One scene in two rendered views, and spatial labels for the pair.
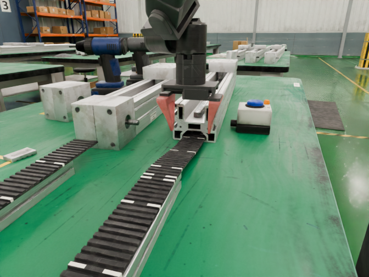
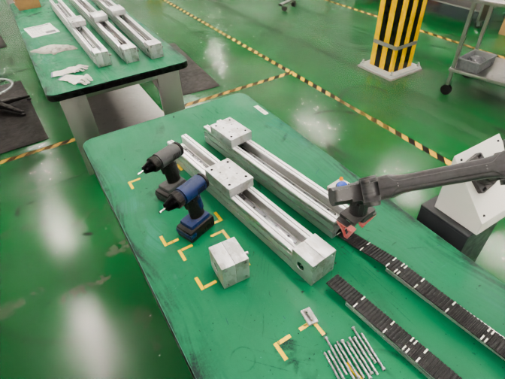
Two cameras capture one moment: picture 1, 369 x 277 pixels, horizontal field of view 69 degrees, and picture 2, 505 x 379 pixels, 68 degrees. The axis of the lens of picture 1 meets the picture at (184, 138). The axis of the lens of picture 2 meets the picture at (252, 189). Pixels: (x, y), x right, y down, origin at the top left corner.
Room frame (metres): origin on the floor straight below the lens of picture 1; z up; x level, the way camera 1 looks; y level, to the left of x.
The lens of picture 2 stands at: (0.23, 0.85, 1.76)
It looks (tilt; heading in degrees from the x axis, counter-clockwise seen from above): 41 degrees down; 310
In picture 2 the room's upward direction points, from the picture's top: 3 degrees counter-clockwise
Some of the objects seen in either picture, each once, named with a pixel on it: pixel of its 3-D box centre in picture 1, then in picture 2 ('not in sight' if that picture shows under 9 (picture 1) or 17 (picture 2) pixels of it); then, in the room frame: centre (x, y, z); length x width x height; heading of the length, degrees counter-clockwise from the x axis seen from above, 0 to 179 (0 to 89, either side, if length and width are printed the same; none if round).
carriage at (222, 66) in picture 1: (223, 68); (231, 134); (1.20, -0.17, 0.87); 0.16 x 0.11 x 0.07; 167
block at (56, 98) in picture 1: (71, 100); (232, 261); (0.76, 0.33, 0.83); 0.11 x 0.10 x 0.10; 66
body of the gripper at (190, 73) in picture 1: (190, 73); (358, 206); (0.52, -0.01, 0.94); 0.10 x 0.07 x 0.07; 76
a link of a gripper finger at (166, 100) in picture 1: (178, 109); (350, 225); (0.53, 0.01, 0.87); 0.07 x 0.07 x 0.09; 76
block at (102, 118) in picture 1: (111, 121); (316, 257); (0.56, 0.16, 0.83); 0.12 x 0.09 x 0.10; 77
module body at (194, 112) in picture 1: (216, 90); (267, 169); (0.96, -0.11, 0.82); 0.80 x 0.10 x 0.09; 167
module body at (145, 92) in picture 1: (165, 88); (230, 189); (1.00, 0.07, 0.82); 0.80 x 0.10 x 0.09; 167
